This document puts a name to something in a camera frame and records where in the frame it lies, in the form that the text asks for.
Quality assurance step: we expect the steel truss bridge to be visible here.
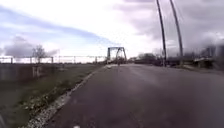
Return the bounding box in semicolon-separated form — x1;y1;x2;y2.
105;46;128;65

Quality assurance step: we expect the row of trees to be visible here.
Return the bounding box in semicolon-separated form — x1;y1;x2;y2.
128;52;168;65

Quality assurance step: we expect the grey asphalt road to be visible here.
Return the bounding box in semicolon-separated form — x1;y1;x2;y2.
43;63;224;128

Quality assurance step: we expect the metal railing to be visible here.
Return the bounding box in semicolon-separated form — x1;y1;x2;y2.
0;55;108;65

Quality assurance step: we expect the tall dark pole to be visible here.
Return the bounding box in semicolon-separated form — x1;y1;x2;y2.
155;0;168;67
169;0;185;66

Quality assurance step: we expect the bare tree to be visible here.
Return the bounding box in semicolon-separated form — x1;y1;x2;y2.
31;44;48;64

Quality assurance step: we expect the pale gravel strip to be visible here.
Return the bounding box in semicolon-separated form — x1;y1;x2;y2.
19;64;108;128

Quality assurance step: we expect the building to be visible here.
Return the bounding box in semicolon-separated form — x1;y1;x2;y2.
193;44;224;70

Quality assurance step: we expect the grey concrete wall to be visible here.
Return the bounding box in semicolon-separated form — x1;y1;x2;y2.
0;63;61;82

